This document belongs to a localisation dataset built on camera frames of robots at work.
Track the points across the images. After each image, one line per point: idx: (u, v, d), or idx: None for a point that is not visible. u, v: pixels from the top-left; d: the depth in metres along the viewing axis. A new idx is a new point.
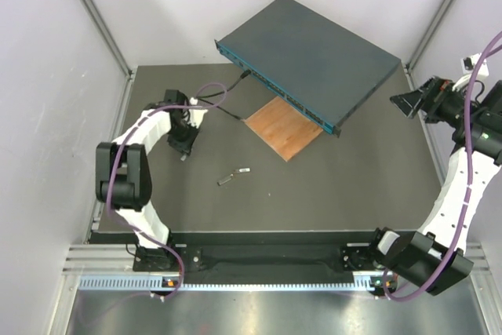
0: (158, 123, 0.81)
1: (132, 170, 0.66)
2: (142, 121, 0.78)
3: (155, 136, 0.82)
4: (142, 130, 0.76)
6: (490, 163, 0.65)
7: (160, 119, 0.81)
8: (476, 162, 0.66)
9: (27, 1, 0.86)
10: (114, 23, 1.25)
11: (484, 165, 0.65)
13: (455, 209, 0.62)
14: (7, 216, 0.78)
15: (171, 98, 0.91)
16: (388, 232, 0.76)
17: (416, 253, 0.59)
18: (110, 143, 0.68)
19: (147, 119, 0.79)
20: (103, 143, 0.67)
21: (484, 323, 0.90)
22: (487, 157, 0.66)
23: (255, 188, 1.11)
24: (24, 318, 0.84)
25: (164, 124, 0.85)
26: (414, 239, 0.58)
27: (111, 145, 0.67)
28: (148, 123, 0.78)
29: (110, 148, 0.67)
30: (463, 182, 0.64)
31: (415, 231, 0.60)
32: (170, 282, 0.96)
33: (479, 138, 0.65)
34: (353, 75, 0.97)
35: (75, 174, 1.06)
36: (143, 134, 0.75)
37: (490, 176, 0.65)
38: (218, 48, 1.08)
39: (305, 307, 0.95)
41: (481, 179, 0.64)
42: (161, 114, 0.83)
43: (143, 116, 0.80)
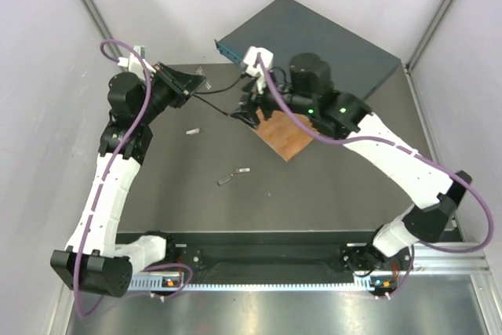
0: (121, 185, 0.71)
1: (97, 282, 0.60)
2: (94, 203, 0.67)
3: (124, 194, 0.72)
4: (99, 213, 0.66)
6: (369, 118, 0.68)
7: (119, 176, 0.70)
8: (369, 125, 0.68)
9: (28, 1, 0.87)
10: (114, 24, 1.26)
11: (369, 125, 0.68)
13: (415, 163, 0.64)
14: (9, 215, 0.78)
15: (123, 110, 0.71)
16: (376, 240, 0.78)
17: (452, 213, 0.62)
18: (67, 253, 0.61)
19: (103, 185, 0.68)
20: (59, 254, 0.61)
21: (484, 323, 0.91)
22: (364, 118, 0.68)
23: (256, 188, 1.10)
24: (23, 318, 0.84)
25: (130, 173, 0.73)
26: (445, 211, 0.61)
27: (68, 257, 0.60)
28: (105, 194, 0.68)
29: (67, 260, 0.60)
30: (386, 147, 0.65)
31: (437, 209, 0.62)
32: (170, 282, 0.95)
33: (342, 115, 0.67)
34: (352, 78, 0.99)
35: (74, 173, 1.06)
36: (104, 220, 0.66)
37: (380, 125, 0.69)
38: (218, 48, 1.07)
39: (305, 307, 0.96)
41: (384, 130, 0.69)
42: (125, 166, 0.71)
43: (97, 183, 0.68)
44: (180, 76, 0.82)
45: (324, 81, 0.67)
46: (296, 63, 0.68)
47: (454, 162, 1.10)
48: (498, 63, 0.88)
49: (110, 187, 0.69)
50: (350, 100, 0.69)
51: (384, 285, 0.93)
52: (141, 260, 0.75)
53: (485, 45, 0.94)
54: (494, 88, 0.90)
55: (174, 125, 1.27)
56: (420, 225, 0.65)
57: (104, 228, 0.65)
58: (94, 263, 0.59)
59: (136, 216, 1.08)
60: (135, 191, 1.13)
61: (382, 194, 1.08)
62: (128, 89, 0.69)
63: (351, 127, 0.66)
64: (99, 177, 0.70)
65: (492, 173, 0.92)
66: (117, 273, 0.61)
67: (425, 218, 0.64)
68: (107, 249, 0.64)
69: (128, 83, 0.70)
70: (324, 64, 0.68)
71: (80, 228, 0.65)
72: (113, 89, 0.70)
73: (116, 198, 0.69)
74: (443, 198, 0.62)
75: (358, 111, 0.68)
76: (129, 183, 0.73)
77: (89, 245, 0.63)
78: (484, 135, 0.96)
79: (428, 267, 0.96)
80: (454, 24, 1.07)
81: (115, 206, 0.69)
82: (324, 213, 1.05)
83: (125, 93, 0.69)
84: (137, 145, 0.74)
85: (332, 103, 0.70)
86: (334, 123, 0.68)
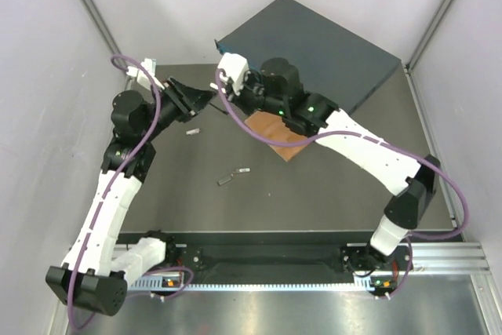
0: (120, 203, 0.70)
1: (92, 300, 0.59)
2: (92, 222, 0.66)
3: (123, 213, 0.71)
4: (96, 231, 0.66)
6: (336, 114, 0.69)
7: (119, 194, 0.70)
8: (337, 121, 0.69)
9: (29, 1, 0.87)
10: (114, 24, 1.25)
11: (338, 119, 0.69)
13: (380, 151, 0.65)
14: (9, 215, 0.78)
15: (125, 129, 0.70)
16: (374, 241, 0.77)
17: (423, 197, 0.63)
18: (61, 272, 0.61)
19: (103, 203, 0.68)
20: (53, 273, 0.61)
21: (484, 323, 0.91)
22: (331, 114, 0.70)
23: (256, 190, 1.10)
24: (24, 318, 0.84)
25: (131, 191, 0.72)
26: (414, 192, 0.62)
27: (63, 277, 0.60)
28: (104, 213, 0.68)
29: (61, 280, 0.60)
30: (353, 140, 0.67)
31: (409, 191, 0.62)
32: (170, 282, 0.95)
33: (310, 114, 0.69)
34: (352, 78, 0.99)
35: (75, 174, 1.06)
36: (101, 239, 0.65)
37: (347, 118, 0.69)
38: (215, 40, 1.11)
39: (304, 307, 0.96)
41: (351, 123, 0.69)
42: (126, 183, 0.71)
43: (97, 202, 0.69)
44: (190, 93, 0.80)
45: (293, 83, 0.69)
46: (267, 67, 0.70)
47: (453, 162, 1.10)
48: (498, 63, 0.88)
49: (110, 205, 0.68)
50: (318, 100, 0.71)
51: (384, 285, 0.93)
52: (139, 269, 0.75)
53: (485, 45, 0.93)
54: (494, 87, 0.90)
55: (174, 125, 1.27)
56: (397, 212, 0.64)
57: (101, 246, 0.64)
58: (89, 282, 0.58)
59: (137, 217, 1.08)
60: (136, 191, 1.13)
61: (383, 194, 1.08)
62: (130, 108, 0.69)
63: (318, 124, 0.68)
64: (100, 194, 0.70)
65: (492, 173, 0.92)
66: (111, 292, 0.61)
67: (399, 204, 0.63)
68: (103, 267, 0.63)
69: (131, 103, 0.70)
70: (292, 67, 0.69)
71: (77, 245, 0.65)
72: (117, 108, 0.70)
73: (115, 218, 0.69)
74: (412, 182, 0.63)
75: (326, 110, 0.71)
76: (129, 200, 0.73)
77: (84, 264, 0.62)
78: (484, 135, 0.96)
79: (428, 267, 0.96)
80: (455, 24, 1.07)
81: (114, 223, 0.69)
82: (325, 213, 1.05)
83: (128, 114, 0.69)
84: (139, 164, 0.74)
85: (301, 103, 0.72)
86: (305, 122, 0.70)
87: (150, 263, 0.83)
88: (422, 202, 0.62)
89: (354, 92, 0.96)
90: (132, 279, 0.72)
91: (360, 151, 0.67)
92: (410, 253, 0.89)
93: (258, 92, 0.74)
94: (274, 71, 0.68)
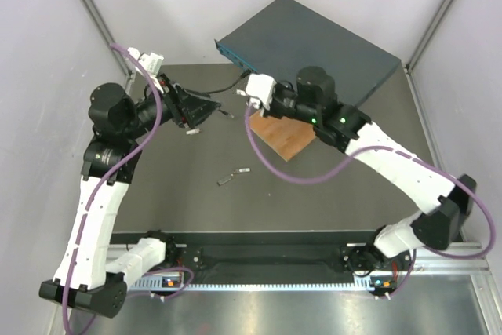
0: (107, 213, 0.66)
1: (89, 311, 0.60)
2: (78, 236, 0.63)
3: (111, 220, 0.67)
4: (85, 245, 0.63)
6: (369, 127, 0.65)
7: (104, 203, 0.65)
8: (369, 134, 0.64)
9: (29, 2, 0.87)
10: (114, 24, 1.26)
11: (369, 132, 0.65)
13: (413, 167, 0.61)
14: (9, 215, 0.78)
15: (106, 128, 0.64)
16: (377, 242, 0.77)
17: (455, 218, 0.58)
18: (54, 286, 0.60)
19: (88, 216, 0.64)
20: (46, 288, 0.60)
21: (484, 323, 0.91)
22: (364, 127, 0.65)
23: (255, 190, 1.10)
24: (24, 318, 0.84)
25: (118, 197, 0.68)
26: (445, 213, 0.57)
27: (56, 292, 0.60)
28: (90, 224, 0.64)
29: (56, 294, 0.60)
30: (383, 154, 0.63)
31: (439, 212, 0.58)
32: (170, 282, 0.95)
33: (342, 126, 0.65)
34: (352, 78, 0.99)
35: (75, 174, 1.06)
36: (89, 254, 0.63)
37: (380, 132, 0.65)
38: (215, 40, 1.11)
39: (304, 307, 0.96)
41: (383, 137, 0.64)
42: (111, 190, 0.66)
43: (81, 213, 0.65)
44: (194, 101, 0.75)
45: (329, 94, 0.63)
46: (303, 74, 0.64)
47: (453, 162, 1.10)
48: (497, 63, 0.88)
49: (96, 217, 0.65)
50: (351, 112, 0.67)
51: (384, 285, 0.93)
52: (138, 271, 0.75)
53: (485, 45, 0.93)
54: (493, 87, 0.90)
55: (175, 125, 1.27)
56: (427, 232, 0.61)
57: (91, 261, 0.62)
58: (81, 298, 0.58)
59: (136, 217, 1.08)
60: (135, 191, 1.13)
61: (382, 194, 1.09)
62: (110, 103, 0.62)
63: (351, 136, 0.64)
64: (84, 205, 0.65)
65: (491, 173, 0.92)
66: (107, 300, 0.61)
67: (429, 223, 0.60)
68: (96, 281, 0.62)
69: (110, 97, 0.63)
70: (329, 76, 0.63)
71: (67, 260, 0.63)
72: (96, 103, 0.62)
73: (103, 227, 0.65)
74: (443, 201, 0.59)
75: (358, 121, 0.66)
76: (118, 205, 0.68)
77: (76, 279, 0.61)
78: (484, 134, 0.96)
79: (428, 267, 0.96)
80: (455, 24, 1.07)
81: (103, 233, 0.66)
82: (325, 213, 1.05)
83: (107, 111, 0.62)
84: (123, 167, 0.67)
85: (332, 113, 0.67)
86: (335, 133, 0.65)
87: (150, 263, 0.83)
88: (454, 223, 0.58)
89: (354, 92, 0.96)
90: (131, 280, 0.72)
91: (391, 165, 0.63)
92: (411, 261, 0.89)
93: (288, 102, 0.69)
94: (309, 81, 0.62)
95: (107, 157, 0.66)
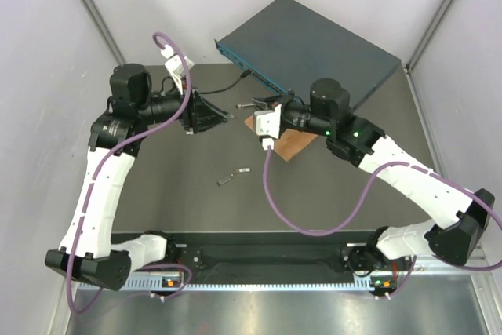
0: (114, 182, 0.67)
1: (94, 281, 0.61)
2: (85, 205, 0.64)
3: (118, 191, 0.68)
4: (91, 215, 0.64)
6: (383, 140, 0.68)
7: (111, 173, 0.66)
8: (383, 147, 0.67)
9: (29, 2, 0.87)
10: (114, 25, 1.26)
11: (383, 147, 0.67)
13: (432, 183, 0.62)
14: (9, 214, 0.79)
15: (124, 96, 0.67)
16: (380, 244, 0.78)
17: (474, 234, 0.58)
18: (60, 255, 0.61)
19: (95, 184, 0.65)
20: (52, 256, 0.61)
21: (484, 323, 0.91)
22: (378, 140, 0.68)
23: (255, 189, 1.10)
24: (24, 318, 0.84)
25: (124, 169, 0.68)
26: (465, 230, 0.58)
27: (62, 260, 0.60)
28: (97, 194, 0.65)
29: (61, 262, 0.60)
30: (400, 169, 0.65)
31: (459, 227, 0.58)
32: (170, 282, 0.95)
33: (355, 140, 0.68)
34: (352, 78, 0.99)
35: (75, 173, 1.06)
36: (96, 223, 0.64)
37: (394, 145, 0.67)
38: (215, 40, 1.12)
39: (305, 307, 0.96)
41: (398, 151, 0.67)
42: (119, 160, 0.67)
43: (89, 183, 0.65)
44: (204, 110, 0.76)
45: (344, 108, 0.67)
46: (317, 89, 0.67)
47: (454, 162, 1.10)
48: (497, 63, 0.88)
49: (103, 187, 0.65)
50: (364, 125, 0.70)
51: (384, 285, 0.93)
52: (140, 258, 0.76)
53: (484, 45, 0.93)
54: (493, 87, 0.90)
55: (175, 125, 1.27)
56: (444, 245, 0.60)
57: (97, 230, 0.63)
58: (88, 266, 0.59)
59: (136, 216, 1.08)
60: (135, 190, 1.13)
61: (383, 194, 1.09)
62: (132, 74, 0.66)
63: (364, 150, 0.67)
64: (90, 176, 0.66)
65: (491, 173, 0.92)
66: (112, 271, 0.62)
67: (446, 238, 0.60)
68: (101, 250, 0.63)
69: (132, 69, 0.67)
70: (346, 91, 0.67)
71: (73, 229, 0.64)
72: (117, 72, 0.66)
73: (110, 198, 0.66)
74: (463, 217, 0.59)
75: (371, 135, 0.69)
76: (123, 178, 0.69)
77: (82, 248, 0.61)
78: (483, 134, 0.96)
79: (428, 267, 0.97)
80: (454, 25, 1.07)
81: (109, 203, 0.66)
82: (325, 213, 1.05)
83: (129, 78, 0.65)
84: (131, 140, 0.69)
85: (346, 127, 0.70)
86: (349, 147, 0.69)
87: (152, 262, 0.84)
88: (474, 238, 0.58)
89: (354, 91, 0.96)
90: (135, 263, 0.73)
91: (408, 180, 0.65)
92: (411, 267, 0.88)
93: (300, 119, 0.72)
94: (325, 96, 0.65)
95: (114, 129, 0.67)
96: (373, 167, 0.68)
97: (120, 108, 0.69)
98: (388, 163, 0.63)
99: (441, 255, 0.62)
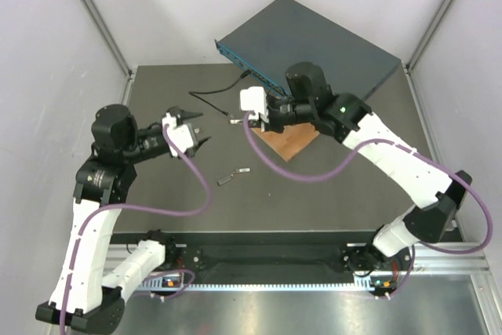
0: (101, 235, 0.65)
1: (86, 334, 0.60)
2: (72, 262, 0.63)
3: (107, 241, 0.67)
4: (78, 270, 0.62)
6: (369, 117, 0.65)
7: (98, 227, 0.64)
8: (369, 125, 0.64)
9: (28, 1, 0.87)
10: (114, 24, 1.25)
11: (369, 124, 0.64)
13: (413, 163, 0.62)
14: (10, 214, 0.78)
15: (107, 143, 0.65)
16: (377, 242, 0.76)
17: (450, 213, 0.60)
18: (49, 312, 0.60)
19: (81, 241, 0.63)
20: (42, 313, 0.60)
21: (484, 323, 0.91)
22: (364, 117, 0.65)
23: (256, 189, 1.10)
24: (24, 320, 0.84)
25: (112, 218, 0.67)
26: (442, 209, 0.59)
27: (52, 317, 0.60)
28: (85, 249, 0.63)
29: (52, 318, 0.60)
30: (386, 147, 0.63)
31: (436, 206, 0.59)
32: (170, 282, 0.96)
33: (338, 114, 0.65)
34: (351, 77, 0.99)
35: (75, 173, 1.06)
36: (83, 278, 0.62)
37: (380, 123, 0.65)
38: (216, 40, 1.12)
39: (305, 307, 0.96)
41: (384, 129, 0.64)
42: (104, 213, 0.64)
43: (75, 238, 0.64)
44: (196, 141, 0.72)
45: (318, 83, 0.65)
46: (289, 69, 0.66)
47: (453, 162, 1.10)
48: (497, 63, 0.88)
49: (91, 242, 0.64)
50: (349, 100, 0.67)
51: (384, 285, 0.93)
52: (136, 278, 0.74)
53: (485, 44, 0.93)
54: (494, 87, 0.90)
55: None
56: (420, 224, 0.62)
57: (86, 284, 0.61)
58: (77, 322, 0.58)
59: (136, 218, 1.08)
60: (135, 191, 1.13)
61: (383, 193, 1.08)
62: (114, 121, 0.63)
63: (350, 125, 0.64)
64: (77, 230, 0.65)
65: (491, 173, 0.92)
66: (103, 321, 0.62)
67: (427, 219, 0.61)
68: (91, 302, 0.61)
69: (114, 116, 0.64)
70: (318, 67, 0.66)
71: (62, 283, 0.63)
72: (99, 118, 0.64)
73: (97, 251, 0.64)
74: (441, 197, 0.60)
75: (358, 111, 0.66)
76: (111, 227, 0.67)
77: (71, 304, 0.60)
78: (483, 135, 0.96)
79: (428, 267, 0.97)
80: (454, 25, 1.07)
81: (98, 255, 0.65)
82: (325, 213, 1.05)
83: (110, 126, 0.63)
84: (115, 187, 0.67)
85: (329, 104, 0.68)
86: (334, 122, 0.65)
87: (149, 268, 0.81)
88: (449, 217, 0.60)
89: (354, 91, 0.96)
90: (129, 292, 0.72)
91: (392, 161, 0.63)
92: (410, 260, 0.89)
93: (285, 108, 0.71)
94: (296, 73, 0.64)
95: (99, 179, 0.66)
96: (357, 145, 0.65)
97: (105, 152, 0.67)
98: (373, 140, 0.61)
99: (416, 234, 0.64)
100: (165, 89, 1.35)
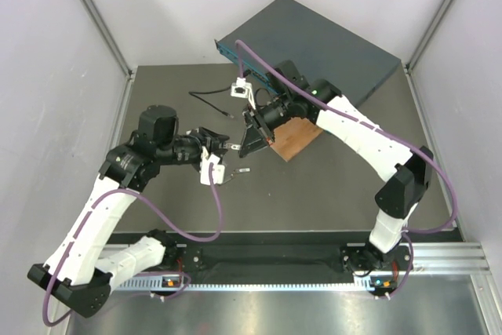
0: (111, 214, 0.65)
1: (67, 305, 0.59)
2: (77, 231, 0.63)
3: (114, 223, 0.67)
4: (81, 241, 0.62)
6: (337, 99, 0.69)
7: (110, 205, 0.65)
8: (337, 106, 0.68)
9: (28, 1, 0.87)
10: (114, 25, 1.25)
11: (338, 104, 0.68)
13: (374, 137, 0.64)
14: (9, 214, 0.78)
15: (147, 132, 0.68)
16: (373, 238, 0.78)
17: (410, 184, 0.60)
18: (41, 274, 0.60)
19: (92, 213, 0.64)
20: (35, 273, 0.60)
21: (484, 323, 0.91)
22: (333, 99, 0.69)
23: (256, 189, 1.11)
24: (25, 320, 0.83)
25: (125, 203, 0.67)
26: (399, 178, 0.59)
27: (41, 278, 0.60)
28: (91, 223, 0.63)
29: (41, 280, 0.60)
30: (351, 125, 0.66)
31: (394, 176, 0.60)
32: (170, 282, 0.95)
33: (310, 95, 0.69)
34: (352, 77, 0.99)
35: (75, 173, 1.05)
36: (81, 249, 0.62)
37: (348, 103, 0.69)
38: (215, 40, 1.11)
39: (305, 307, 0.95)
41: (351, 110, 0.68)
42: (119, 194, 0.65)
43: (87, 209, 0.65)
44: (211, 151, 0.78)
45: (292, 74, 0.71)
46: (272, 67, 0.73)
47: (453, 162, 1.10)
48: (497, 62, 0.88)
49: (99, 217, 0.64)
50: (323, 85, 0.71)
51: (384, 285, 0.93)
52: (129, 272, 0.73)
53: (485, 44, 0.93)
54: (494, 88, 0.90)
55: None
56: (387, 198, 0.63)
57: (82, 258, 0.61)
58: (63, 292, 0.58)
59: (136, 217, 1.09)
60: None
61: None
62: (163, 116, 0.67)
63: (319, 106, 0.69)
64: (92, 202, 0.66)
65: (491, 173, 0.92)
66: (87, 299, 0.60)
67: (390, 191, 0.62)
68: (81, 277, 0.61)
69: (165, 113, 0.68)
70: (289, 62, 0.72)
71: (61, 249, 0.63)
72: (150, 110, 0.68)
73: (103, 229, 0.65)
74: (401, 168, 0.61)
75: (329, 95, 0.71)
76: (121, 211, 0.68)
77: (63, 271, 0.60)
78: (483, 135, 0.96)
79: (428, 267, 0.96)
80: (454, 25, 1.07)
81: (103, 233, 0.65)
82: (325, 214, 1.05)
83: (158, 118, 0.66)
84: (138, 175, 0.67)
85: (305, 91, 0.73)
86: (307, 103, 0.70)
87: (145, 265, 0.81)
88: (409, 188, 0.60)
89: (354, 90, 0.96)
90: (118, 281, 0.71)
91: (357, 137, 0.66)
92: (410, 256, 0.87)
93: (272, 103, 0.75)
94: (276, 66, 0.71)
95: (125, 162, 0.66)
96: (328, 123, 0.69)
97: (142, 143, 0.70)
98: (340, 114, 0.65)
99: (386, 210, 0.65)
100: (165, 89, 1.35)
